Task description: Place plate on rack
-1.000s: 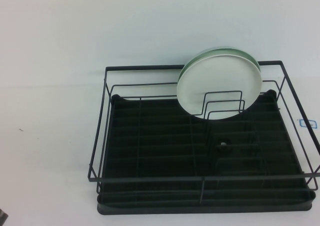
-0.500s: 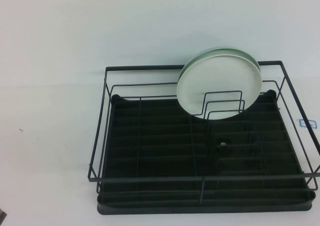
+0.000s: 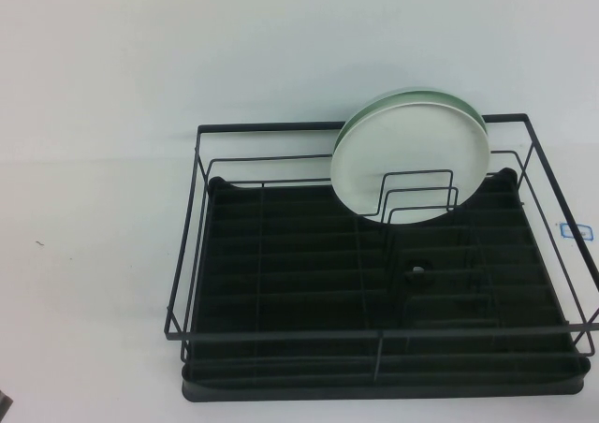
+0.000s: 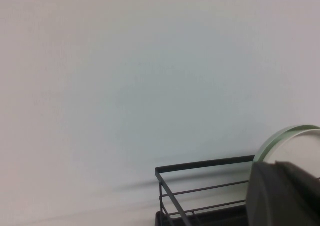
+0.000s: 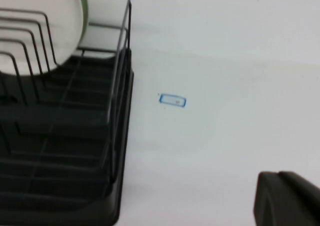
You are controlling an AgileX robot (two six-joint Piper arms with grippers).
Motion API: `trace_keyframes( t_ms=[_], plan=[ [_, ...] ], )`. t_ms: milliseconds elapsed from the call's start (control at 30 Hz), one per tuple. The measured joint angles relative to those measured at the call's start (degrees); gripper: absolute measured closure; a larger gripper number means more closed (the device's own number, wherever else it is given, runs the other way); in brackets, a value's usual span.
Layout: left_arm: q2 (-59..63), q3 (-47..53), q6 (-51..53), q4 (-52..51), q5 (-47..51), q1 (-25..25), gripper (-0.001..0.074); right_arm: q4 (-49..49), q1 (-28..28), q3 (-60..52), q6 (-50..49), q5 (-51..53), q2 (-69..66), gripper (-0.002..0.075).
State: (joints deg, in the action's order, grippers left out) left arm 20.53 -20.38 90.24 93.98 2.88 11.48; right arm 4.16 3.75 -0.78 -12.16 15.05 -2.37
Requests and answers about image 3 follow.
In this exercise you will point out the blue outlined table sticker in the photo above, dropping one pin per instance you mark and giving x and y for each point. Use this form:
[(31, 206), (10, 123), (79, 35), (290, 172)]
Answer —
[(574, 231)]

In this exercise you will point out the pale green round plate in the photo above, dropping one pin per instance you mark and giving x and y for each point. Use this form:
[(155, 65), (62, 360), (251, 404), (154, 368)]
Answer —
[(412, 94)]

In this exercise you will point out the white round plate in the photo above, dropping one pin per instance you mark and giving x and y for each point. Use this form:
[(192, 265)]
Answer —
[(398, 142)]

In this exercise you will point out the black plastic drip tray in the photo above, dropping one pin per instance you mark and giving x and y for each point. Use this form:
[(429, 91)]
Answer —
[(304, 273)]

